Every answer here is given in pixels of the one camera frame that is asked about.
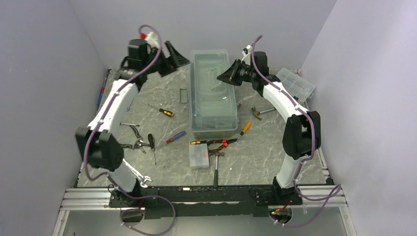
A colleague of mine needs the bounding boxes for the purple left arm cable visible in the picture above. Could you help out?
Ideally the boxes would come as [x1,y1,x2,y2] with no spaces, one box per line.
[83,25,177,236]

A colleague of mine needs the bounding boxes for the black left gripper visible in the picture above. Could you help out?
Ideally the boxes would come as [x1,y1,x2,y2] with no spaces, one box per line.
[144,42,191,79]

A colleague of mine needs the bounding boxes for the yellow black handled screwdriver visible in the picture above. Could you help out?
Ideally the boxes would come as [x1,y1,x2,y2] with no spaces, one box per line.
[149,104,175,118]

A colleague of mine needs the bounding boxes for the blue red tool at wall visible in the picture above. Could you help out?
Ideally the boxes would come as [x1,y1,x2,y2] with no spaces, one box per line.
[96,69,111,111]

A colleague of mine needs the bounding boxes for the black handled pliers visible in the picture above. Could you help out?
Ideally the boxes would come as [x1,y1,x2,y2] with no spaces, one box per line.
[120,125,149,154]

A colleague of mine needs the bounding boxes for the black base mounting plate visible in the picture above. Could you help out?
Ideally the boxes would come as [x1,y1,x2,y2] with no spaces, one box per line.
[108,185,302,219]

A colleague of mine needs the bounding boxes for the aluminium frame rail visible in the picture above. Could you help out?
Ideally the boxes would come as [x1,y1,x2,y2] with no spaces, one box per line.
[52,185,357,236]

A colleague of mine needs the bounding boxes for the blue red handled screwdriver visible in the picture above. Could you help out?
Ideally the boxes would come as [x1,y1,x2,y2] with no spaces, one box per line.
[156,131,186,149]

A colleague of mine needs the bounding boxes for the small clear screw box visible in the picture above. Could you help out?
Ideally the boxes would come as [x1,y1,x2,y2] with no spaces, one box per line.
[189,144,209,169]

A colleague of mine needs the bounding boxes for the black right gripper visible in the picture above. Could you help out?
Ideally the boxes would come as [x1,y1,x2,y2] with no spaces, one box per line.
[216,59,255,87]

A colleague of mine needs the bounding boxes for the green toolbox with clear lid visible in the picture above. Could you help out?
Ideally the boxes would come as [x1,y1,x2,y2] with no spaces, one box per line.
[187,49,239,140]

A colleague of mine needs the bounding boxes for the silver combination wrench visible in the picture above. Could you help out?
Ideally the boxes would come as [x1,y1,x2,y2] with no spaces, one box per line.
[123,159,152,188]

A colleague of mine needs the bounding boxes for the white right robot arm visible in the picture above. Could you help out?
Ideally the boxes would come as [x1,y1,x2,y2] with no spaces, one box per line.
[217,50,321,204]

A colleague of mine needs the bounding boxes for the orange handled screwdriver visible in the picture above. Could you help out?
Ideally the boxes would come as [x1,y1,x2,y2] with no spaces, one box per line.
[237,122,251,141]

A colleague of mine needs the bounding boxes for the orange black long nose pliers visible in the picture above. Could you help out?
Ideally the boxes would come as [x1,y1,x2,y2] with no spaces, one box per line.
[190,139,237,153]

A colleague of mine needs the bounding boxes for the black handled hammer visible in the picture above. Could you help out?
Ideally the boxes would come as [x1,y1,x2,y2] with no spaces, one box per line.
[209,152,224,189]

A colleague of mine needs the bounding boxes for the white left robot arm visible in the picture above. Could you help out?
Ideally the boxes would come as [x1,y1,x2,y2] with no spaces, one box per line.
[75,39,190,207]

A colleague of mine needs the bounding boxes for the small claw hammer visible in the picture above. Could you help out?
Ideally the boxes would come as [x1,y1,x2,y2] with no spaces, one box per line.
[251,107,276,120]

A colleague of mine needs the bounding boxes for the clear compartment organizer box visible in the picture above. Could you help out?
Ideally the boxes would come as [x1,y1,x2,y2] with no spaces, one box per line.
[276,68,316,103]

